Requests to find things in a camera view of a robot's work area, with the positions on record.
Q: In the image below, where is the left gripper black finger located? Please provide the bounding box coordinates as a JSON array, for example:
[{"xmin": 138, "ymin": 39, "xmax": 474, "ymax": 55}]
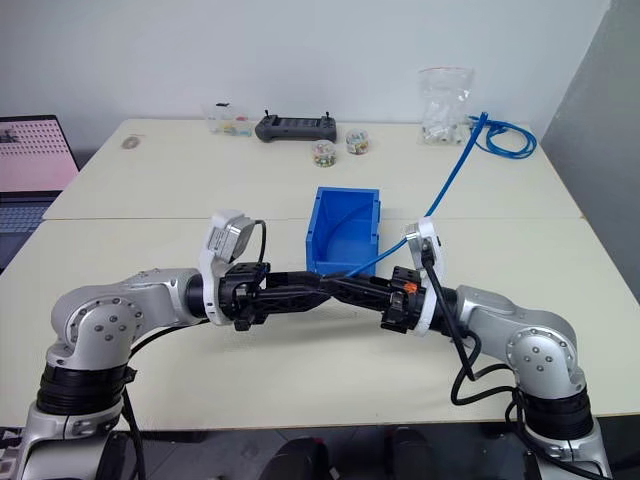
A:
[
  {"xmin": 264, "ymin": 271, "xmax": 329, "ymax": 292},
  {"xmin": 257, "ymin": 289, "xmax": 334, "ymax": 317}
]

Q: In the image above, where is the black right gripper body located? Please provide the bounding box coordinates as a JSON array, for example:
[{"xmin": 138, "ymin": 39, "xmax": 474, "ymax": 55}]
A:
[{"xmin": 380, "ymin": 266, "xmax": 427, "ymax": 335}]

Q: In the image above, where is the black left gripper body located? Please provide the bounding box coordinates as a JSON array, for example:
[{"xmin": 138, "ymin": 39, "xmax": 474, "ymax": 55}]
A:
[{"xmin": 217, "ymin": 262, "xmax": 274, "ymax": 332}]

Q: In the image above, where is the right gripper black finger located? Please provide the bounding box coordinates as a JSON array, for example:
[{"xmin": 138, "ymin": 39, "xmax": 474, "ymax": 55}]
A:
[
  {"xmin": 329, "ymin": 275, "xmax": 397, "ymax": 294},
  {"xmin": 331, "ymin": 289, "xmax": 395, "ymax": 316}
]

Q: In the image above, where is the blue network cable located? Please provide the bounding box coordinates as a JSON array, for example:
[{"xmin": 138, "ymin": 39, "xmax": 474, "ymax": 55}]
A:
[
  {"xmin": 467, "ymin": 115, "xmax": 538, "ymax": 160},
  {"xmin": 343, "ymin": 112, "xmax": 490, "ymax": 279}
]

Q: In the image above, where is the blue plastic bin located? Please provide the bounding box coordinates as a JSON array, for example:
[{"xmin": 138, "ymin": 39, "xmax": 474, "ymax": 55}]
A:
[{"xmin": 303, "ymin": 186, "xmax": 384, "ymax": 278}]

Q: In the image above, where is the small jar of colourful bits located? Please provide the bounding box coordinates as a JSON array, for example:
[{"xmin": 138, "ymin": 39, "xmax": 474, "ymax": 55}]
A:
[
  {"xmin": 311, "ymin": 140, "xmax": 337, "ymax": 169},
  {"xmin": 345, "ymin": 128, "xmax": 370, "ymax": 156}
]

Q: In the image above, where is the black handheld controller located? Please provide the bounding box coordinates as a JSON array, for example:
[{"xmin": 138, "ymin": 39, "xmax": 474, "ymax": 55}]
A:
[{"xmin": 254, "ymin": 110, "xmax": 339, "ymax": 144}]

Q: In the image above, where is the dark rounded shape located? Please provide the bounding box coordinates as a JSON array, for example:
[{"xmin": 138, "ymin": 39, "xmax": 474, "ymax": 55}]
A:
[{"xmin": 272, "ymin": 436, "xmax": 332, "ymax": 480}]

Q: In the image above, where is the clear plastic parts box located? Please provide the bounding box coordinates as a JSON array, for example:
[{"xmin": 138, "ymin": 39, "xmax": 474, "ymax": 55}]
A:
[{"xmin": 201, "ymin": 101, "xmax": 253, "ymax": 138}]

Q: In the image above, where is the clear bag of white couplers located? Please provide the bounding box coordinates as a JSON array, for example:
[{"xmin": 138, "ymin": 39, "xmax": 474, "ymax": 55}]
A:
[{"xmin": 417, "ymin": 66, "xmax": 475, "ymax": 147}]

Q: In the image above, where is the open laptop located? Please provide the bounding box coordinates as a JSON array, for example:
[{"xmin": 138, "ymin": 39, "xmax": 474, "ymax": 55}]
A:
[{"xmin": 0, "ymin": 115, "xmax": 80, "ymax": 274}]

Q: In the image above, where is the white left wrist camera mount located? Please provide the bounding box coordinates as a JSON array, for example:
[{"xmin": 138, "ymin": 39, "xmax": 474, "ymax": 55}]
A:
[{"xmin": 198, "ymin": 209, "xmax": 251, "ymax": 327}]

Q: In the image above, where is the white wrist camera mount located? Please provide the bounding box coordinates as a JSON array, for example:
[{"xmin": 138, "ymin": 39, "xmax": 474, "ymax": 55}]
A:
[
  {"xmin": 198, "ymin": 209, "xmax": 251, "ymax": 327},
  {"xmin": 403, "ymin": 216, "xmax": 444, "ymax": 338}
]

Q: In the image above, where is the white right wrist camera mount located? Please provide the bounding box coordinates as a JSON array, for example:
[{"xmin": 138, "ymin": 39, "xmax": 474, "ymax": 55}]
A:
[{"xmin": 403, "ymin": 216, "xmax": 444, "ymax": 338}]

